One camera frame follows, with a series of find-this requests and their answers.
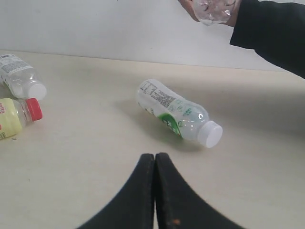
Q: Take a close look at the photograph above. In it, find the white fruit label bottle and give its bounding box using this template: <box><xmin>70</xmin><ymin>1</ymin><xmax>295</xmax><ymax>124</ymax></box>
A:
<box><xmin>0</xmin><ymin>54</ymin><xmax>47</xmax><ymax>100</ymax></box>

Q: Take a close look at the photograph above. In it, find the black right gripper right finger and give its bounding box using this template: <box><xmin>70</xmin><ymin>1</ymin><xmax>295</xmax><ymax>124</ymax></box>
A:
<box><xmin>154</xmin><ymin>153</ymin><xmax>241</xmax><ymax>229</ymax></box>

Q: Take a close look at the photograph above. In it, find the clear cola bottle red label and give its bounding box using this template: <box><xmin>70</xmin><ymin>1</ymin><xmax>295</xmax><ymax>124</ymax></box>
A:
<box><xmin>193</xmin><ymin>0</ymin><xmax>236</xmax><ymax>26</ymax></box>

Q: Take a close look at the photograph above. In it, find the person's open hand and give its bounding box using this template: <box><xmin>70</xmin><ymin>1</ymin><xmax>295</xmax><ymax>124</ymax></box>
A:
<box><xmin>177</xmin><ymin>0</ymin><xmax>239</xmax><ymax>27</ymax></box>

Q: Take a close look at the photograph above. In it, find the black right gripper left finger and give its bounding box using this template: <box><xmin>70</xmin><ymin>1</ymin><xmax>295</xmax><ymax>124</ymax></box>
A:
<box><xmin>79</xmin><ymin>154</ymin><xmax>155</xmax><ymax>229</ymax></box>

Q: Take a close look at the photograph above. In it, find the white green label bottle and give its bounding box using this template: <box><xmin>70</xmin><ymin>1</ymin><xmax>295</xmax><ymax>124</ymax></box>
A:
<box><xmin>136</xmin><ymin>79</ymin><xmax>223</xmax><ymax>148</ymax></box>

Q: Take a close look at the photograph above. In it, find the yellow bottle red cap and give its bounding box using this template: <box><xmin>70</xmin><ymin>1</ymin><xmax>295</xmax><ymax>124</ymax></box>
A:
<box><xmin>0</xmin><ymin>98</ymin><xmax>43</xmax><ymax>140</ymax></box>

